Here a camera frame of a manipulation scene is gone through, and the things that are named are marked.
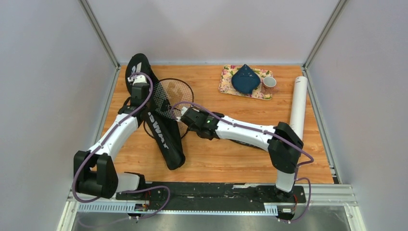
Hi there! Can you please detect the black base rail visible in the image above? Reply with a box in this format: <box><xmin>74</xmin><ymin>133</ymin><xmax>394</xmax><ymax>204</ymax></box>
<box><xmin>115</xmin><ymin>182</ymin><xmax>307</xmax><ymax>219</ymax></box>

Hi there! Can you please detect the floral tray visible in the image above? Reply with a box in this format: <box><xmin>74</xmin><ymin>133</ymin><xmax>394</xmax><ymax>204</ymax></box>
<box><xmin>218</xmin><ymin>64</ymin><xmax>274</xmax><ymax>100</ymax></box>

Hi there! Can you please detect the badminton racket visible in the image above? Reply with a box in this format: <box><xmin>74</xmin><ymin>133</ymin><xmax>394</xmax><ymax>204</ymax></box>
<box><xmin>160</xmin><ymin>78</ymin><xmax>270</xmax><ymax>150</ymax></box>
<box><xmin>137</xmin><ymin>107</ymin><xmax>224</xmax><ymax>151</ymax></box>

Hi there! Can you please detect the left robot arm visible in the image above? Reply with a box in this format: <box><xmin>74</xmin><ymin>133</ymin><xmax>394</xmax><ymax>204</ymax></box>
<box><xmin>72</xmin><ymin>81</ymin><xmax>153</xmax><ymax>203</ymax></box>

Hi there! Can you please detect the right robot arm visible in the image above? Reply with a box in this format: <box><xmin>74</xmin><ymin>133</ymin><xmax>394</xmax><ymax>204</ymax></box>
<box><xmin>179</xmin><ymin>107</ymin><xmax>304</xmax><ymax>202</ymax></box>

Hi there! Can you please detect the black racket bag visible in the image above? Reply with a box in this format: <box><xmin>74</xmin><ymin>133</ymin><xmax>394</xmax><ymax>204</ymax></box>
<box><xmin>125</xmin><ymin>53</ymin><xmax>185</xmax><ymax>170</ymax></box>

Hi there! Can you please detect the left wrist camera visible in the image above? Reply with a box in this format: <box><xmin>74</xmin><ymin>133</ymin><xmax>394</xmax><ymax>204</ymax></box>
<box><xmin>127</xmin><ymin>74</ymin><xmax>148</xmax><ymax>86</ymax></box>

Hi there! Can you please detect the white shuttlecock tube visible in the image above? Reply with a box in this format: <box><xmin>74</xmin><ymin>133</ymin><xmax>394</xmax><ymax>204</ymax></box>
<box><xmin>289</xmin><ymin>76</ymin><xmax>308</xmax><ymax>140</ymax></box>

